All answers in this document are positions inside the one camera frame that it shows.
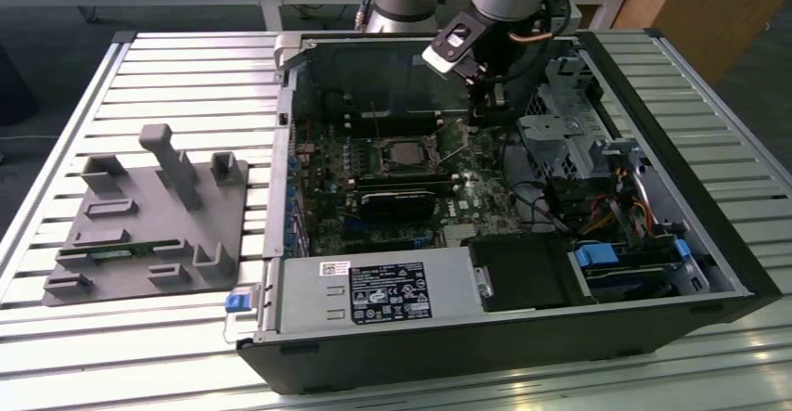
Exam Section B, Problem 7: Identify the metal socket cover frame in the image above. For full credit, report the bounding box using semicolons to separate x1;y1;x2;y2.
432;116;482;164

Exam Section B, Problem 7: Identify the silver square CPU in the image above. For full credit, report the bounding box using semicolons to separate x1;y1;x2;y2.
386;140;433;170

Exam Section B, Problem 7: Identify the CPU socket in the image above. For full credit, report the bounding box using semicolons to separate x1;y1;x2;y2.
377;135;438;173

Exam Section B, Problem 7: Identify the grey metal disk bay cage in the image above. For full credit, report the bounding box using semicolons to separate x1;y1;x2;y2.
516;56;645;185

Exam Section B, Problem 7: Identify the green motherboard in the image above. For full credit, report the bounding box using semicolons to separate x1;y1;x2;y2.
289;113;526;257

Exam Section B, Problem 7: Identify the wooden cabinet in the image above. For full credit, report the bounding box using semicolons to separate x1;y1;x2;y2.
614;0;792;87

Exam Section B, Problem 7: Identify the black graphics card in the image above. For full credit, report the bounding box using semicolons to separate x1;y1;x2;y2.
356;189;438;223

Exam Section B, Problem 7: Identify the small silver chipset heatsink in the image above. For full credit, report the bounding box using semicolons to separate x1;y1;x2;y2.
441;224;482;246

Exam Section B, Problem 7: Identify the blue disk carrier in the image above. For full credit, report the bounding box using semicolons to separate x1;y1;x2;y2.
572;239;620;271

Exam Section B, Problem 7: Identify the black drive box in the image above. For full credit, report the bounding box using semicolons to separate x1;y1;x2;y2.
462;230;589;314

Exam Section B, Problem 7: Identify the silver power supply with label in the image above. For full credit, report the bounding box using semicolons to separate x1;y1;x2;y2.
270;243;490;338

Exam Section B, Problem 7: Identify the black PC case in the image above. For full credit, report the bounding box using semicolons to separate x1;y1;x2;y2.
233;28;782;396

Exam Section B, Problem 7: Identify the grey parts rack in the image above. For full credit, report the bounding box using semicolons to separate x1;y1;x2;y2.
40;122;250;308

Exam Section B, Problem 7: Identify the green RAM stick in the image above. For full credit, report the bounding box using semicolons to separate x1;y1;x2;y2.
58;238;186;262

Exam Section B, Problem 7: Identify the yellow and red wire bundle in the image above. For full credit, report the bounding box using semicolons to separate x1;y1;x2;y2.
580;195;658;238

